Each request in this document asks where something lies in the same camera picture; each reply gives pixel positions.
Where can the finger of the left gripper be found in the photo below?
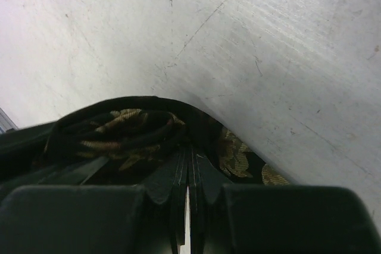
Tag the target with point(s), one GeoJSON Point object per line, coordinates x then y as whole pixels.
{"type": "Point", "coordinates": [23, 153]}

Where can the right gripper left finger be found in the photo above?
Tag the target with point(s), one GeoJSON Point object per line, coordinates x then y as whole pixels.
{"type": "Point", "coordinates": [57, 210]}

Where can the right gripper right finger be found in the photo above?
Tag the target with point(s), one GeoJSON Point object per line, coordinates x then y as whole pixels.
{"type": "Point", "coordinates": [249, 218]}

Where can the black gold floral tie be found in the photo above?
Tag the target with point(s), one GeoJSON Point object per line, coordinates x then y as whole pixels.
{"type": "Point", "coordinates": [138, 134]}

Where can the aluminium rail frame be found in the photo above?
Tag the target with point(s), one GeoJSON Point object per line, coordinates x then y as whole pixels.
{"type": "Point", "coordinates": [6, 124]}

